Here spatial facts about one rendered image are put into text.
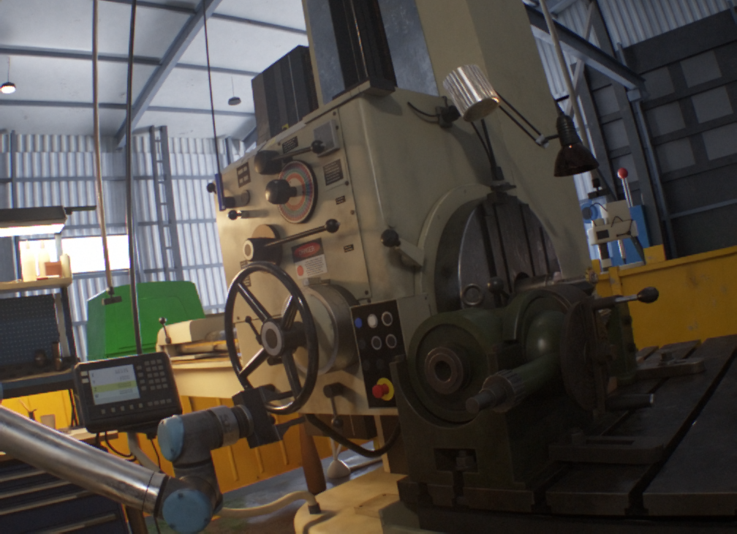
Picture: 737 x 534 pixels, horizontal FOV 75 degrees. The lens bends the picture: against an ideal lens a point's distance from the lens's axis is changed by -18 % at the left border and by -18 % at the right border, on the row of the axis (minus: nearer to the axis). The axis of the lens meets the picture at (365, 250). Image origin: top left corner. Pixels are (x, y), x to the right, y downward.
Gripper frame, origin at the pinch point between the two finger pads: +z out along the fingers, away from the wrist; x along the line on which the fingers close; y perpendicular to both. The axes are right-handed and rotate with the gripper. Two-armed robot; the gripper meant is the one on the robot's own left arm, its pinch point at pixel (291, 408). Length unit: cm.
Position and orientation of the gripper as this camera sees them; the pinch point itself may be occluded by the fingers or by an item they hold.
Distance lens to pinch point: 137.5
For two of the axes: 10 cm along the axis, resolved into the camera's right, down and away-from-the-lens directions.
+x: -3.5, -9.0, 2.8
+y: 6.1, -4.4, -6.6
